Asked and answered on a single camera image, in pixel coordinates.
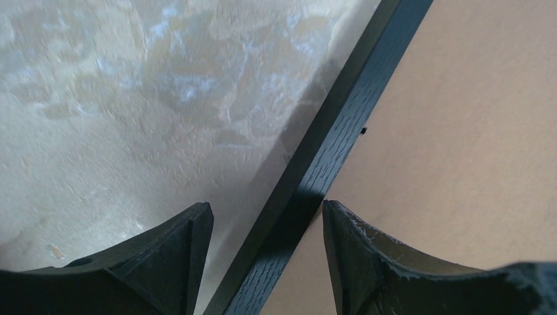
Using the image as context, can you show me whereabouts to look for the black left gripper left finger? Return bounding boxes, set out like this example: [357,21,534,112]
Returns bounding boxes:
[1,203,213,314]

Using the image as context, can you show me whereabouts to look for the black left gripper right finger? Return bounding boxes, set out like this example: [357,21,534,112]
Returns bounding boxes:
[323,200,556,314]

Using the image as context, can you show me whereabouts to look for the black sunflower photo frame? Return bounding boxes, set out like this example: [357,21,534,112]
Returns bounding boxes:
[202,0,557,315]

